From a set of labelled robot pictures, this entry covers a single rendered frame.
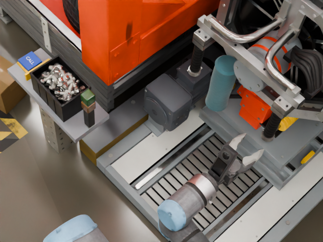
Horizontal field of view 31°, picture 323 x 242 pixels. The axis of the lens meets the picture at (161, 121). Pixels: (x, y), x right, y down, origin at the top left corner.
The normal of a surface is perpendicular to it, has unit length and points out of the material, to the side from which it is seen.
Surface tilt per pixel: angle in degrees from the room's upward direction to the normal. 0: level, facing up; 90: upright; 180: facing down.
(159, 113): 90
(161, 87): 0
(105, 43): 90
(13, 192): 0
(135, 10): 90
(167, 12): 90
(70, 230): 2
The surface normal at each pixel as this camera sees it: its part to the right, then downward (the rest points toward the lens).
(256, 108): -0.72, 0.57
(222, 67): 0.07, -0.51
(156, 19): 0.68, 0.65
